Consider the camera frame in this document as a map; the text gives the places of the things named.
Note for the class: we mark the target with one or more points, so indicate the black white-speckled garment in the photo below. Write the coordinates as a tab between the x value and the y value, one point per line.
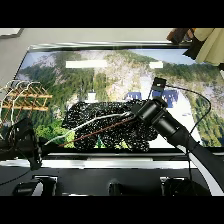
116	140

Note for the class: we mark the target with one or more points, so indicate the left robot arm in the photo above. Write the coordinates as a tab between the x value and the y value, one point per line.
30	146

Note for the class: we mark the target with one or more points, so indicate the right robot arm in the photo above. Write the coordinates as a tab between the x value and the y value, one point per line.
173	128

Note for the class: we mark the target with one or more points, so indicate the brown garment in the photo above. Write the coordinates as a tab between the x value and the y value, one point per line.
178	35

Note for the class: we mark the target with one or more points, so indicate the cream garment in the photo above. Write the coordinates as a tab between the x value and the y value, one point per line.
213	43

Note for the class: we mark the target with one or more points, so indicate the silver frame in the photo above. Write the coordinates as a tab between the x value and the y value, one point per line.
100	163

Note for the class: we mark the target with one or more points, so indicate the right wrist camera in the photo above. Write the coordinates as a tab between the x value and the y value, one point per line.
159	83

